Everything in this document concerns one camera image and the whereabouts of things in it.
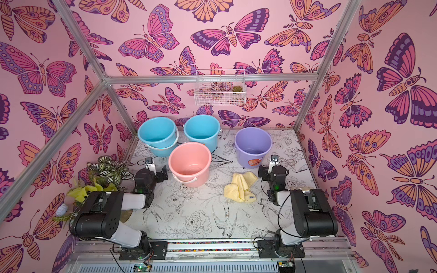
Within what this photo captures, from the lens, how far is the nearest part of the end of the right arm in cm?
72

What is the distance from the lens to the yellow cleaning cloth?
0.85m

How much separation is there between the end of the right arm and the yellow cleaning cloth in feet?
0.32
